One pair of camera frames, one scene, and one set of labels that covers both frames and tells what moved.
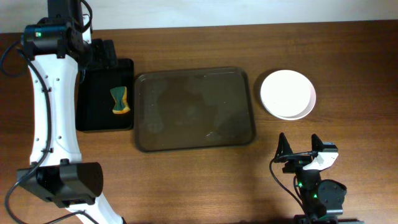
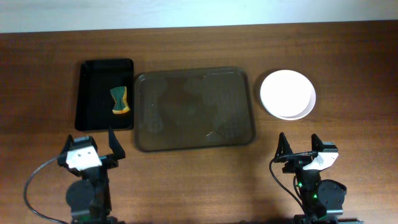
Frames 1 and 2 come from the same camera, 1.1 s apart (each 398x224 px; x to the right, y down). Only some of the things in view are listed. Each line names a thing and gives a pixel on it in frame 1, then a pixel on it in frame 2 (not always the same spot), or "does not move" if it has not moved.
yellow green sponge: x=122 y=105 does not move
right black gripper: x=298 y=165 does not move
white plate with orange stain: x=288 y=94 does not move
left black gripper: x=104 y=50 → x=107 y=158
